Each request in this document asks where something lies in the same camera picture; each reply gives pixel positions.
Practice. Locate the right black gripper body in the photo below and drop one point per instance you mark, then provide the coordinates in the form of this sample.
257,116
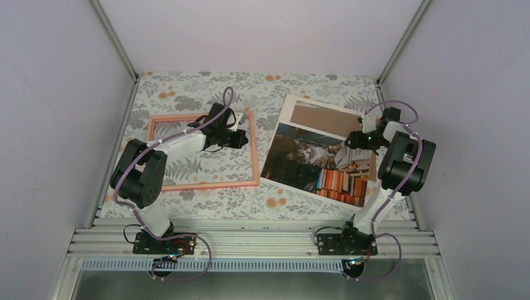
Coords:
371,144

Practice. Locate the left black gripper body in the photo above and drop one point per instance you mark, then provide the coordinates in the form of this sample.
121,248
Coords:
229,142

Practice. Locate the cat and books photo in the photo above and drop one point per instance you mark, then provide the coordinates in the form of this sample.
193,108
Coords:
333,184

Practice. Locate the pink wooden picture frame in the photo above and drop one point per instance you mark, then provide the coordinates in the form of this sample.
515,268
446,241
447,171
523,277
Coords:
227,168

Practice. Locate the brown cardboard backing board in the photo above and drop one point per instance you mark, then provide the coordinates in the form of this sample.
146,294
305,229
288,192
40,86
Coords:
319,132

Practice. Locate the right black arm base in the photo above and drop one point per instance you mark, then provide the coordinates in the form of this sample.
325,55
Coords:
358,247

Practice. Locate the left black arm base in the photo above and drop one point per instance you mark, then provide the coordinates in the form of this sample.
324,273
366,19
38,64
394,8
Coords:
167,252

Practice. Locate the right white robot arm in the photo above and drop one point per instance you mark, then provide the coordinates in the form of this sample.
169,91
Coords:
403,170

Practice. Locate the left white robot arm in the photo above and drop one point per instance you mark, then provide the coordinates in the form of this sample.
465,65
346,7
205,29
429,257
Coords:
137,179

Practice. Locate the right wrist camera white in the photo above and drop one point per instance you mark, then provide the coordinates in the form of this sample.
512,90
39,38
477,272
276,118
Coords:
368,123

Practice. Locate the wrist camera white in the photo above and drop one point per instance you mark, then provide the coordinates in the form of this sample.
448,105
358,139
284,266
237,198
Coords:
368,123
236,119

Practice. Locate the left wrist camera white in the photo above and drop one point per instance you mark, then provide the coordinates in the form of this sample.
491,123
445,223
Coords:
236,119

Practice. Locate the aluminium mounting rail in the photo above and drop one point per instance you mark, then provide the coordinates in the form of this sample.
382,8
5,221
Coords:
246,239

